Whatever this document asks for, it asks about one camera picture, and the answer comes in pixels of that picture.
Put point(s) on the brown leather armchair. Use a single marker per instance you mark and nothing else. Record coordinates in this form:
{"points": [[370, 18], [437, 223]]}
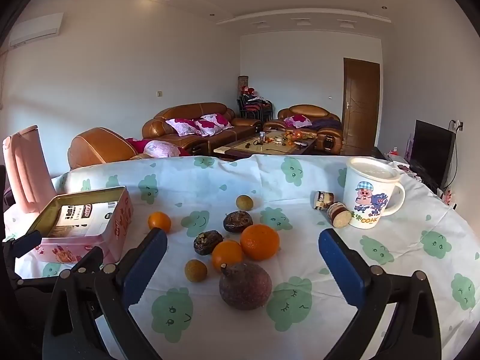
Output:
{"points": [[309, 110]]}

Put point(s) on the small brown snack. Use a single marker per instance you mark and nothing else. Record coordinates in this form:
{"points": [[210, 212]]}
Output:
{"points": [[323, 199]]}

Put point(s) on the wooden coffee table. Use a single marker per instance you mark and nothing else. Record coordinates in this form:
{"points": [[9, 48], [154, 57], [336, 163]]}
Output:
{"points": [[258, 149]]}

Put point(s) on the tall patterned vase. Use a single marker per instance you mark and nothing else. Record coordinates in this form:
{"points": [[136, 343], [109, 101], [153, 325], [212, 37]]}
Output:
{"points": [[243, 84]]}

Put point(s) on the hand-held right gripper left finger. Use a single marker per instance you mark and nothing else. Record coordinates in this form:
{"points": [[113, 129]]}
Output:
{"points": [[146, 266]]}

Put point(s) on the brown wooden door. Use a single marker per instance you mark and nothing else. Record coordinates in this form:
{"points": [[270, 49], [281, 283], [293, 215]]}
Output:
{"points": [[360, 101]]}

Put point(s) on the medium orange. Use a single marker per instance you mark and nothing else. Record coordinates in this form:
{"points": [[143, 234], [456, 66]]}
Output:
{"points": [[227, 257]]}

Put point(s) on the cloud print tablecloth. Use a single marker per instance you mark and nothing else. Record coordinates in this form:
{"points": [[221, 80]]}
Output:
{"points": [[285, 195]]}

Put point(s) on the black television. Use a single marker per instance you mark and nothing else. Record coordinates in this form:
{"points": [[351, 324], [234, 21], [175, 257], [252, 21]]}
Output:
{"points": [[431, 150]]}

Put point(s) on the pink tin box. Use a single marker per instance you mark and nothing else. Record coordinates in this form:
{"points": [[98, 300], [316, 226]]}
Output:
{"points": [[120, 215]]}

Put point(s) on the light pink pillow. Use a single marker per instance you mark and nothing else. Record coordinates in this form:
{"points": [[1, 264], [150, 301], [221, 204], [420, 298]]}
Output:
{"points": [[161, 149]]}

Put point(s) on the stacked black chairs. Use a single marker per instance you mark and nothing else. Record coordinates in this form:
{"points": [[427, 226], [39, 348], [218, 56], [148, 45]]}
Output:
{"points": [[255, 110]]}

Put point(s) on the pile of tangerines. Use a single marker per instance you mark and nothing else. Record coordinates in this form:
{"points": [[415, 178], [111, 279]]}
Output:
{"points": [[291, 135]]}

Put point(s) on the brown leather three-seat sofa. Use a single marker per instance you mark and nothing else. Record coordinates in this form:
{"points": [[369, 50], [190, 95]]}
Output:
{"points": [[195, 109]]}

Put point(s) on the white air conditioner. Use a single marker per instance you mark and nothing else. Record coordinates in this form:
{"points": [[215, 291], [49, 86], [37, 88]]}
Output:
{"points": [[35, 30]]}

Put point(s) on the white cartoon cup with lid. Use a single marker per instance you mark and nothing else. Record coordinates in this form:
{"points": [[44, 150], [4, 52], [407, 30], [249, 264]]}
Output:
{"points": [[365, 195]]}

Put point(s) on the pink chair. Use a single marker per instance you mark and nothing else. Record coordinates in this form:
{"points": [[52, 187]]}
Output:
{"points": [[26, 168]]}

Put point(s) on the pink flower pillow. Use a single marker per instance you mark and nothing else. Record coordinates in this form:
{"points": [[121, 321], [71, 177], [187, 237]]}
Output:
{"points": [[297, 121], [213, 123], [182, 126]]}

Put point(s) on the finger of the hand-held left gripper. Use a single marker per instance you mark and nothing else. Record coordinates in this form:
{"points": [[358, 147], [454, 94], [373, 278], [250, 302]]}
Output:
{"points": [[88, 260], [28, 242]]}

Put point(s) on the dark wrinkled fruit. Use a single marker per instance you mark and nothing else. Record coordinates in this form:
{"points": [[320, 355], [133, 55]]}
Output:
{"points": [[238, 222], [207, 242]]}

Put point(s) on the purple passion fruit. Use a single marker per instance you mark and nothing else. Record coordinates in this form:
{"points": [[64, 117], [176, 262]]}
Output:
{"points": [[245, 288]]}

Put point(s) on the dark television cabinet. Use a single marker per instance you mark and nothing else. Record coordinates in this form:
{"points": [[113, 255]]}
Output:
{"points": [[378, 153]]}

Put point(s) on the small orange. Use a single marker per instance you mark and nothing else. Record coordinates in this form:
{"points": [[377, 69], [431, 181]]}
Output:
{"points": [[159, 221]]}

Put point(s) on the red blanket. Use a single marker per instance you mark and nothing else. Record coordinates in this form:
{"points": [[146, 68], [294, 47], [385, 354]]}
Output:
{"points": [[136, 144]]}

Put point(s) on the small yellow longan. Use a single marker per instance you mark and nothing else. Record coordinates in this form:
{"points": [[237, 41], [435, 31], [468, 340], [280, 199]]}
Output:
{"points": [[244, 202], [195, 270]]}

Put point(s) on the large orange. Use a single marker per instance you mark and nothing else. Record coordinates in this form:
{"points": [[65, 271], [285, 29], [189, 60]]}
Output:
{"points": [[260, 242]]}

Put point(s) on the purple blanket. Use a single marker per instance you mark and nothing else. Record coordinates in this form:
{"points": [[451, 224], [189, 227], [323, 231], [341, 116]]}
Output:
{"points": [[325, 123]]}

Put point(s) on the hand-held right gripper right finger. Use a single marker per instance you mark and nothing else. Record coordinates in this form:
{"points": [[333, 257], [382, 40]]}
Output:
{"points": [[341, 266]]}

